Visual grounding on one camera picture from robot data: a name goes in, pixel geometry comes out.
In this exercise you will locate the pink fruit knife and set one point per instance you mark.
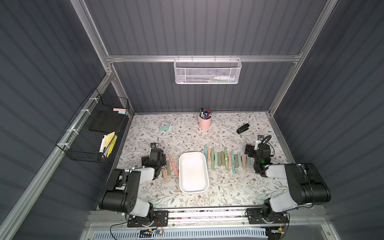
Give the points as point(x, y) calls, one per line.
point(173, 166)

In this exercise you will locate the white wire mesh basket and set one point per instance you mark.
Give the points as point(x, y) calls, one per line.
point(207, 71)

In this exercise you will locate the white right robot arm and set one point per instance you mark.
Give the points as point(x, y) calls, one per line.
point(306, 186)

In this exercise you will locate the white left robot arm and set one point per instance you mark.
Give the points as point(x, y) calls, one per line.
point(122, 188)

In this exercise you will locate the black stapler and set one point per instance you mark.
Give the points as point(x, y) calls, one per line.
point(243, 128)

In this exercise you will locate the black notebook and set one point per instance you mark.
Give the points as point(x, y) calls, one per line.
point(106, 122)

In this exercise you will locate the white oval storage box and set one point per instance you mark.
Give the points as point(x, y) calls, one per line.
point(193, 173)

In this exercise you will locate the peach sheathed fruit knife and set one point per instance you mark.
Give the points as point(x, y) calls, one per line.
point(165, 175)

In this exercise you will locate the mint folding fruit knife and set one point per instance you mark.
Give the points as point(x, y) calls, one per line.
point(248, 162)

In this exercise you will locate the light green fruit knife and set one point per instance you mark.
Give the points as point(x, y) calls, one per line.
point(226, 158)

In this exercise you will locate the olive folding fruit knife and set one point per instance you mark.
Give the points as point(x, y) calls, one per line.
point(219, 160)

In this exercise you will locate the teal sheathed fruit knife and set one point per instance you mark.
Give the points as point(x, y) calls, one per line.
point(240, 160)

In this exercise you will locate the teal ceramic sheathed knife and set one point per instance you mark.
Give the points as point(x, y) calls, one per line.
point(233, 162)

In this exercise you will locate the peach folding fruit knife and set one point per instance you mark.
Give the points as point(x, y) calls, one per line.
point(230, 160)

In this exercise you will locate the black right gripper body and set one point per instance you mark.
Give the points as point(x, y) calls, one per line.
point(250, 151)

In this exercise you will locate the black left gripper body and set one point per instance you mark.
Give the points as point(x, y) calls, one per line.
point(151, 162)

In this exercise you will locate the pink pen cup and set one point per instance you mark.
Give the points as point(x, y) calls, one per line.
point(205, 124)

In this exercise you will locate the orange fruit knife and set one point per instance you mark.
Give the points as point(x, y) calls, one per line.
point(209, 155)

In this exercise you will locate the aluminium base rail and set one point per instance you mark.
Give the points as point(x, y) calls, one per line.
point(209, 216)

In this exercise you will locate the light blue folding knife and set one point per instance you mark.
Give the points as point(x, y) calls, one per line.
point(216, 158)

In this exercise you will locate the black wire wall basket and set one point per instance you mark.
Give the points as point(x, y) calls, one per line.
point(94, 133)

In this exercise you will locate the yellow highlighter pack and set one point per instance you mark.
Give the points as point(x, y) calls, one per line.
point(110, 146)

